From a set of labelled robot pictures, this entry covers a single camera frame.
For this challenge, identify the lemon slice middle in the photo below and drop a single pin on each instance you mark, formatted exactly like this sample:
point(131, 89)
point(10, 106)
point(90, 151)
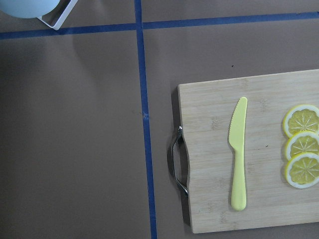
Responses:
point(302, 142)

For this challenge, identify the lemon slice near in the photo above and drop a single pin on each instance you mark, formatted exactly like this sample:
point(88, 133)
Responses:
point(302, 171)

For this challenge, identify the lemon slice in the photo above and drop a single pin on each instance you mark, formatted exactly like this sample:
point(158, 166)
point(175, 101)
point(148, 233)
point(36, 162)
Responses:
point(301, 118)
point(302, 171)
point(302, 142)

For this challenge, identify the lemon slice far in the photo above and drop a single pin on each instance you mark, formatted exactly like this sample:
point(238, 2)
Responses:
point(301, 118)

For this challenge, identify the white wire cup rack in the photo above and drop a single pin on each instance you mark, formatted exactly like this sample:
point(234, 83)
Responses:
point(59, 14)

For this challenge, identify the wooden cutting board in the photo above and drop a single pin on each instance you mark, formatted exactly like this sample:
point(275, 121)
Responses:
point(206, 110)

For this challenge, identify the light blue cup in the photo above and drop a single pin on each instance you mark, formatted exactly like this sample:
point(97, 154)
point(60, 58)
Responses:
point(28, 8)

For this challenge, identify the yellow plastic knife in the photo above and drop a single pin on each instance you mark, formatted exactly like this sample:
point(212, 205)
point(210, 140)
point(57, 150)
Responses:
point(236, 139)

